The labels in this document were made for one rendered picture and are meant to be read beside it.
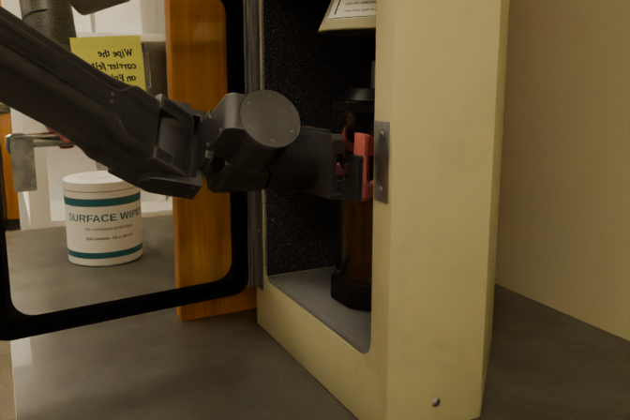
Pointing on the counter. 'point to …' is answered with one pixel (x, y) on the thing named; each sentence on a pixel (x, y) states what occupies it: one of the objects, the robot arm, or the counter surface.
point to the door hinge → (247, 94)
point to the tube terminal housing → (415, 178)
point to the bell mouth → (352, 7)
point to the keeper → (382, 161)
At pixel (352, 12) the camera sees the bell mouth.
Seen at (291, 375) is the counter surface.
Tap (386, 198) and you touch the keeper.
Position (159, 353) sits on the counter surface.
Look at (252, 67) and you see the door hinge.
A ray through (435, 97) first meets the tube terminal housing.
